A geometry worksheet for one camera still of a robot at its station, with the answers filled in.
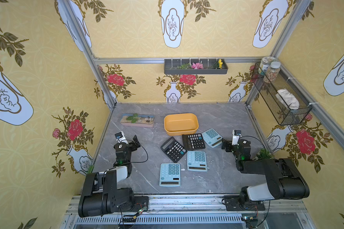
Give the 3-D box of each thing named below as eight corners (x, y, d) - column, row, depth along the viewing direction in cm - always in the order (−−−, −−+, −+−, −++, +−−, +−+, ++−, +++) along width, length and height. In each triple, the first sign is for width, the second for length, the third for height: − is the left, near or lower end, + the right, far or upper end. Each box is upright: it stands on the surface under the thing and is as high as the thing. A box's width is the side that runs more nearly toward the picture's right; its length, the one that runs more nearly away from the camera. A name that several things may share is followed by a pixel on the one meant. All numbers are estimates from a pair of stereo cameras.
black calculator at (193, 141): (184, 150, 95) (184, 148, 93) (182, 136, 102) (182, 134, 100) (205, 148, 96) (205, 147, 94) (201, 135, 103) (202, 133, 101)
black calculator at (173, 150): (159, 149, 96) (159, 147, 94) (172, 138, 101) (172, 136, 99) (175, 164, 89) (175, 162, 87) (187, 151, 95) (187, 149, 93)
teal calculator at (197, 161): (187, 171, 87) (187, 169, 84) (186, 152, 94) (186, 151, 92) (207, 171, 86) (208, 169, 84) (204, 152, 94) (205, 150, 92)
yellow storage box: (164, 136, 103) (163, 131, 98) (165, 118, 113) (164, 113, 109) (198, 136, 103) (199, 131, 98) (196, 118, 113) (197, 113, 109)
